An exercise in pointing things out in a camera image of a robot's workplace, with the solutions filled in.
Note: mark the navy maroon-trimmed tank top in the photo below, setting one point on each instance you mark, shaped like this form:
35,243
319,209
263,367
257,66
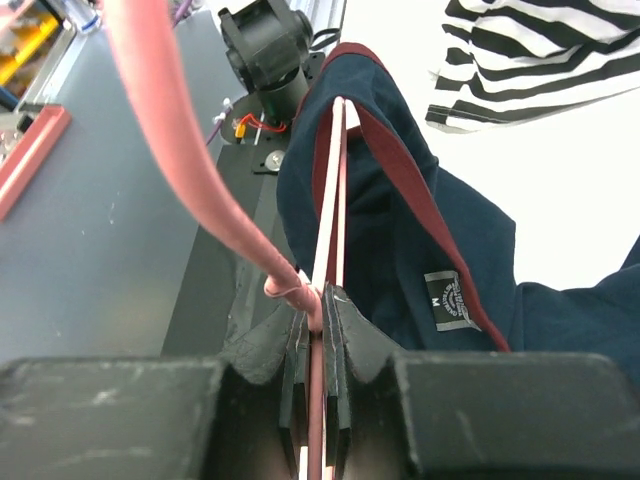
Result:
429,260

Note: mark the pink wire hanger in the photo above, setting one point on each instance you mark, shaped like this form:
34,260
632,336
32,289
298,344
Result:
330,253

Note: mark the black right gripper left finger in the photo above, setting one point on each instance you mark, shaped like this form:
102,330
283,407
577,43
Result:
261,407

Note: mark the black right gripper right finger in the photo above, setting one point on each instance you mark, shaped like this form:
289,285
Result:
361,418

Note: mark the black white striped garment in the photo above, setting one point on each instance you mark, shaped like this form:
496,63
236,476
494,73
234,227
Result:
509,62

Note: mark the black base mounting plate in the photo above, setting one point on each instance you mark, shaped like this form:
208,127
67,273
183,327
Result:
221,296

